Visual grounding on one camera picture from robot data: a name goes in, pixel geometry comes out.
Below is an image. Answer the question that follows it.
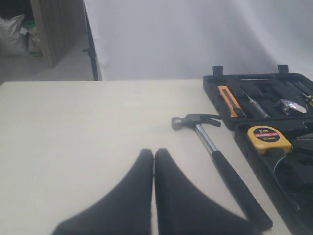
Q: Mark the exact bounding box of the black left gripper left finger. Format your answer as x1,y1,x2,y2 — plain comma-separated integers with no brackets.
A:
53,149,154,235

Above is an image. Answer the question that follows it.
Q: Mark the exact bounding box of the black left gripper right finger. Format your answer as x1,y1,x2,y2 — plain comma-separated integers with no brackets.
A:
155,148,260,235

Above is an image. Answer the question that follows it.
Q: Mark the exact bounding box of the steel claw hammer black grip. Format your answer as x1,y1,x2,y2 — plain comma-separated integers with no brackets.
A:
171,114,273,232

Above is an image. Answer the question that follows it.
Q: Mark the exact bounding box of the black electrical tape roll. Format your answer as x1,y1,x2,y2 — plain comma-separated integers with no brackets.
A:
276,99,308,116

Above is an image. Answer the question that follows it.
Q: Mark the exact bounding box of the black plastic tool case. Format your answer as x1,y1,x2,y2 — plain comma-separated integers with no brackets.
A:
202,65,313,235

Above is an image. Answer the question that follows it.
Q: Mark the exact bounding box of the yellow tape measure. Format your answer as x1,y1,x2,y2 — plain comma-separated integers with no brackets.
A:
247,125,292,154

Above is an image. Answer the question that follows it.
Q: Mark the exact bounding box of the orange utility knife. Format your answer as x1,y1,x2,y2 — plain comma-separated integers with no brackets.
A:
218,85,246,118

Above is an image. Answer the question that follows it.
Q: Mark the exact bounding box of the clear tester screwdriver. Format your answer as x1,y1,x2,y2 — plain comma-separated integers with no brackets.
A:
243,91,270,118

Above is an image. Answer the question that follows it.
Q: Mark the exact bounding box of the black backdrop stand pole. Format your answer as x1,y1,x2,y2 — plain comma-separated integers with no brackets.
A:
83,6,99,81

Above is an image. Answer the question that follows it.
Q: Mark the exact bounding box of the white backdrop cloth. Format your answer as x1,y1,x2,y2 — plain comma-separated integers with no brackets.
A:
85,0,313,80

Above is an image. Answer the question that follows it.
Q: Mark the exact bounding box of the large yellow black screwdriver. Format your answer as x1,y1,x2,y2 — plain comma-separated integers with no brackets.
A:
286,82,313,106

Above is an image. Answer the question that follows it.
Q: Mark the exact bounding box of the white plastic sack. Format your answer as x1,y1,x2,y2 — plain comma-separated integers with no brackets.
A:
0,14,28,56

